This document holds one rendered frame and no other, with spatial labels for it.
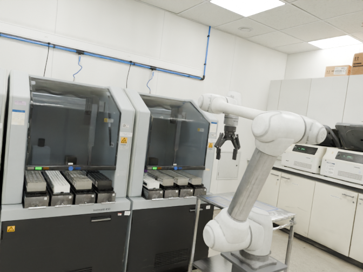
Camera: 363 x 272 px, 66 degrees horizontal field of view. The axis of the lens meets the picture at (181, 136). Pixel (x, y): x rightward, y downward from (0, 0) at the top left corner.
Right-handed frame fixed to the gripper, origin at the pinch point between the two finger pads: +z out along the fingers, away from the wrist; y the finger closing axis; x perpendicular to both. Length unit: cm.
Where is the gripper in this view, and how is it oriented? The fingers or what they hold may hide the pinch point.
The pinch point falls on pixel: (226, 157)
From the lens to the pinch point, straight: 177.8
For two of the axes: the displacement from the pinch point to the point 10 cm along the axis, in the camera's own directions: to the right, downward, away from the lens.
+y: 8.3, 0.6, 5.5
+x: -5.4, -1.2, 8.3
